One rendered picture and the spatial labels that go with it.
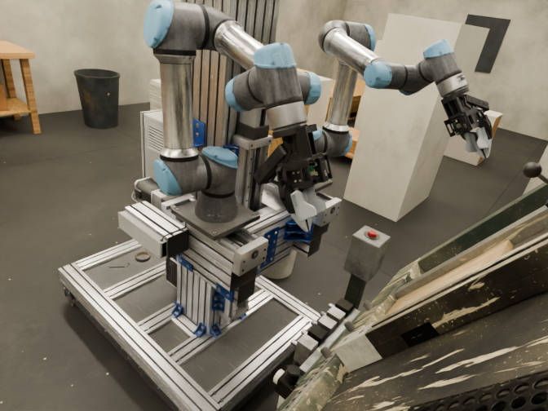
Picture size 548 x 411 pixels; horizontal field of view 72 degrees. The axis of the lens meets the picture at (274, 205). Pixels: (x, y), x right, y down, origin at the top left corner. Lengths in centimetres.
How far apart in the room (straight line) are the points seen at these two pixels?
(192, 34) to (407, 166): 281
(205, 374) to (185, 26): 142
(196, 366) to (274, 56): 150
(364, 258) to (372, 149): 227
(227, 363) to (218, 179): 100
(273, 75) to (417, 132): 290
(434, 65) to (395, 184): 256
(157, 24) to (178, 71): 12
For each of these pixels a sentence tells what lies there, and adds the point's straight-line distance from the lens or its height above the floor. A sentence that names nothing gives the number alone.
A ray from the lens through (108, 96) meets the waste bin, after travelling 527.
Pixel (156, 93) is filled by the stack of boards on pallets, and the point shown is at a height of 49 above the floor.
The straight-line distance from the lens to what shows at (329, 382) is 106.
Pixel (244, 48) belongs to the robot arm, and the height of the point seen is 160.
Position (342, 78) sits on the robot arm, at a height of 148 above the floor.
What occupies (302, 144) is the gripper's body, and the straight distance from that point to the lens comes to 72.
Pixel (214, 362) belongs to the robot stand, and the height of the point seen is 21.
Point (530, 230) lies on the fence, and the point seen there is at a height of 129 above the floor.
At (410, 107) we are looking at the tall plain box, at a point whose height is 107.
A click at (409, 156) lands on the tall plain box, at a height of 66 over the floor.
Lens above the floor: 171
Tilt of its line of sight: 28 degrees down
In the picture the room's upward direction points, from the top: 9 degrees clockwise
